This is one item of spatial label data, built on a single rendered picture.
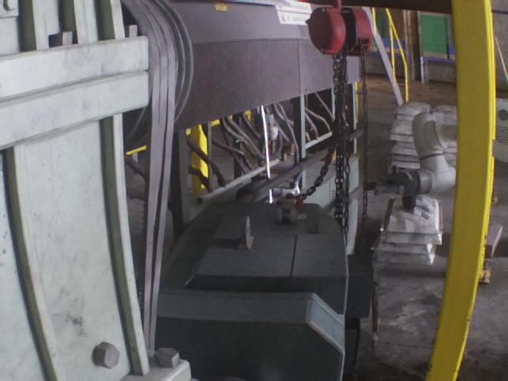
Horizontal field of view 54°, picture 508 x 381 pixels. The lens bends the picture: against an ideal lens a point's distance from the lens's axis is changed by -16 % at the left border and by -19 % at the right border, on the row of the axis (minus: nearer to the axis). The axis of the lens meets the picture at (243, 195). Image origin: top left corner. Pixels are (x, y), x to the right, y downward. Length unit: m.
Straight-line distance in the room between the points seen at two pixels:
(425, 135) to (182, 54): 1.29
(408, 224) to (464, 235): 2.07
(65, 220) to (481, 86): 1.00
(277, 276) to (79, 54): 0.66
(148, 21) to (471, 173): 0.88
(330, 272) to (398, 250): 2.37
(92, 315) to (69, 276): 0.07
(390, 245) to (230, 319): 2.54
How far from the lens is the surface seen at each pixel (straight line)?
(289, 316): 1.05
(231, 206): 1.67
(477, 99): 1.36
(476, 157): 1.38
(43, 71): 0.60
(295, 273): 1.14
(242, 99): 2.12
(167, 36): 0.83
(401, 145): 5.27
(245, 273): 1.15
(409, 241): 3.48
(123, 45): 0.71
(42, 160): 0.65
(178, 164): 1.80
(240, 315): 1.06
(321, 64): 2.91
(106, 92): 0.69
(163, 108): 0.82
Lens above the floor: 1.33
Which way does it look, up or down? 16 degrees down
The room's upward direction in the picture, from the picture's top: 2 degrees counter-clockwise
